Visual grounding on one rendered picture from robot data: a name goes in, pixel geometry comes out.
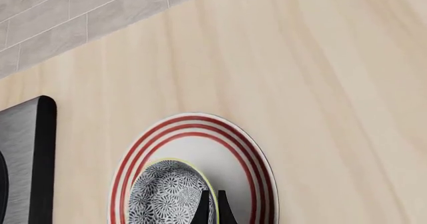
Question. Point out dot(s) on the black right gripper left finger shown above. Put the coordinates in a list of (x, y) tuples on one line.
[(203, 212)]

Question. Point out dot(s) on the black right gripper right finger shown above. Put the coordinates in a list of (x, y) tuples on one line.
[(226, 212)]

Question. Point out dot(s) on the black white patterned bowl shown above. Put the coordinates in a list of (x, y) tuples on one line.
[(166, 191)]

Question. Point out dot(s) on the white plate with red rings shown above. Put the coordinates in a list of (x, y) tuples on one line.
[(240, 159)]

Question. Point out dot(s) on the flat black stove plate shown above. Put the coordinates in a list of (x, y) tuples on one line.
[(30, 159)]

